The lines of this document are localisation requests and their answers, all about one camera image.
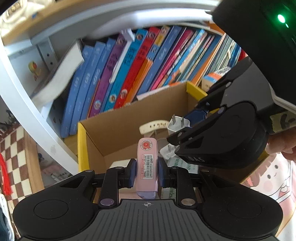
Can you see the clear printed tape roll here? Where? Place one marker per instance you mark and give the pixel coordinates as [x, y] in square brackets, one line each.
[172, 193]

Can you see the yellow cardboard box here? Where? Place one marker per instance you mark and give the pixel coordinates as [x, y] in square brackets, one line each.
[115, 129]

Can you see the pink stapler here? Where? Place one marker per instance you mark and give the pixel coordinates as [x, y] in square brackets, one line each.
[147, 162]

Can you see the white bookshelf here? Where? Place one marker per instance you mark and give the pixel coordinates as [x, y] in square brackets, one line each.
[34, 104]

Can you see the red tassel ornament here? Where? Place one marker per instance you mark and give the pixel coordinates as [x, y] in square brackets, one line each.
[5, 176]

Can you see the thick paperback book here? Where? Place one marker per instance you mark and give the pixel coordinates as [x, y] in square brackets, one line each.
[57, 78]

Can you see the wooden chessboard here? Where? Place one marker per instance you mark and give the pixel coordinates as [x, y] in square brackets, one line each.
[20, 162]

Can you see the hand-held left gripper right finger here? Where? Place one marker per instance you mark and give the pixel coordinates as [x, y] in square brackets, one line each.
[161, 173]

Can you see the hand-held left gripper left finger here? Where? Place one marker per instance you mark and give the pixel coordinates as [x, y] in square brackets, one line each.
[132, 173]

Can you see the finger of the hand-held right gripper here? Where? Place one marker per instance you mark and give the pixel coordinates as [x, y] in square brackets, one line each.
[196, 117]
[196, 129]

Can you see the white charger plug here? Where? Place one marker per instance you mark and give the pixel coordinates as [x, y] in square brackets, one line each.
[178, 124]

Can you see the row of colourful books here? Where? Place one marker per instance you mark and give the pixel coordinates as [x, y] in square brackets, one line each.
[138, 69]

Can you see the person's right hand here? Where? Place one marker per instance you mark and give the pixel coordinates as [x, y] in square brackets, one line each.
[284, 143]

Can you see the orange and white box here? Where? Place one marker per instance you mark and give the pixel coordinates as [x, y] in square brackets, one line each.
[212, 81]

